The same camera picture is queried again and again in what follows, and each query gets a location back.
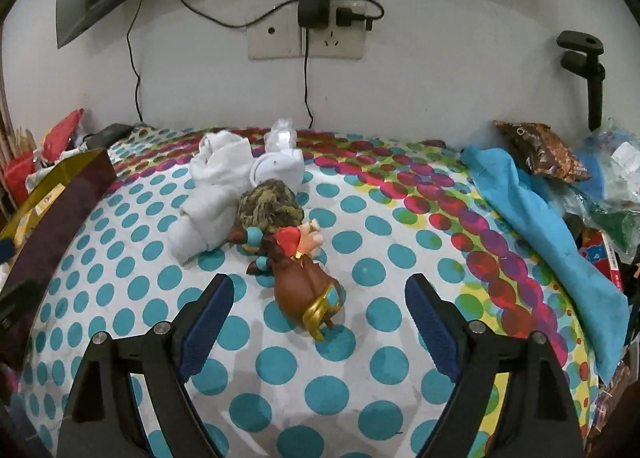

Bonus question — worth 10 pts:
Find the wall power socket plate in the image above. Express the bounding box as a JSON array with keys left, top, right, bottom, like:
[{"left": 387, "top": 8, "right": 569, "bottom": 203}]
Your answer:
[{"left": 247, "top": 0, "right": 367, "bottom": 60}]

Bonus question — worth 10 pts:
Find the blue cloth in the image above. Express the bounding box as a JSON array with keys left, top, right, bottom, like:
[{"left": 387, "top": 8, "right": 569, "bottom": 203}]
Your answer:
[{"left": 460, "top": 143, "right": 630, "bottom": 386}]

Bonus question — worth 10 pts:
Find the white rolled cloth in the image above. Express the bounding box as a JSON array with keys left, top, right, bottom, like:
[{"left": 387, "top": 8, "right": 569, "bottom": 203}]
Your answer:
[{"left": 168, "top": 131, "right": 252, "bottom": 266}]

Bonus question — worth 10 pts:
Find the black thin cable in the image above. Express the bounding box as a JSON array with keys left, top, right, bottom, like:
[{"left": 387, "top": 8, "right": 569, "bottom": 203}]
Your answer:
[{"left": 125, "top": 0, "right": 147, "bottom": 124}]

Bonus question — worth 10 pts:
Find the polka dot tablecloth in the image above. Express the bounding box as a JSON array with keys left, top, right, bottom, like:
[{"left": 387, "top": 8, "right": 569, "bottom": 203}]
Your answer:
[{"left": 10, "top": 124, "right": 601, "bottom": 458}]

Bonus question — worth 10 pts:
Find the black plug with cable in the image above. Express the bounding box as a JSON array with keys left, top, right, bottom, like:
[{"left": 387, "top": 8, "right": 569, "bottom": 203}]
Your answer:
[{"left": 336, "top": 0, "right": 385, "bottom": 32}]

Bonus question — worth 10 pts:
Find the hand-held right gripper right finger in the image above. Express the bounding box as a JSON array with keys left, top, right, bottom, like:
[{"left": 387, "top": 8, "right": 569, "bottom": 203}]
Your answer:
[{"left": 404, "top": 273, "right": 586, "bottom": 458}]

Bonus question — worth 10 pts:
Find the red printed box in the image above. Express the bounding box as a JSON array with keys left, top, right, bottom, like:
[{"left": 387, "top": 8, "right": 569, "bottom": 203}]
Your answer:
[{"left": 579, "top": 228, "right": 626, "bottom": 291}]

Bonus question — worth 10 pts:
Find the brown toy figurine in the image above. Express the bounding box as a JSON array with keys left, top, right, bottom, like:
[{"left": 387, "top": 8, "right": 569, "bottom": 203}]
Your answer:
[{"left": 227, "top": 179, "right": 345, "bottom": 342}]

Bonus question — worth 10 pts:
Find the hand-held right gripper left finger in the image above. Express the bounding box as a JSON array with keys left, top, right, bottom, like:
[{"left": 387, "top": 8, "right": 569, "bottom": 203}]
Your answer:
[{"left": 56, "top": 273, "right": 235, "bottom": 458}]

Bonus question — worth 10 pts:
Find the red packet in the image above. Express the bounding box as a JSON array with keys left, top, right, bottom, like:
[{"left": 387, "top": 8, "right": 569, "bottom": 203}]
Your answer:
[{"left": 41, "top": 108, "right": 86, "bottom": 161}]

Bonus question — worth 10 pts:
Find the white round gadget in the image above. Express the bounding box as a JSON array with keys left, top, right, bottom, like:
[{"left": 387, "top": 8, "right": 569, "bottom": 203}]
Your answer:
[{"left": 249, "top": 119, "right": 304, "bottom": 195}]

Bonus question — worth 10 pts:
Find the brown snack packet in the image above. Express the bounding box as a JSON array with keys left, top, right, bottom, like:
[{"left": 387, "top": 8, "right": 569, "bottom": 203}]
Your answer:
[{"left": 492, "top": 119, "right": 593, "bottom": 184}]

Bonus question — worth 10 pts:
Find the clear plastic bag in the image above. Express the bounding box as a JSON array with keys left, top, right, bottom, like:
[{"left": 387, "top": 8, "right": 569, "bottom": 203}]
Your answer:
[{"left": 550, "top": 118, "right": 640, "bottom": 259}]

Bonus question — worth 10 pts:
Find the black power adapter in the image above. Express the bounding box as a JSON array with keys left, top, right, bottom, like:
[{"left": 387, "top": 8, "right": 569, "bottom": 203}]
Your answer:
[{"left": 297, "top": 0, "right": 332, "bottom": 30}]

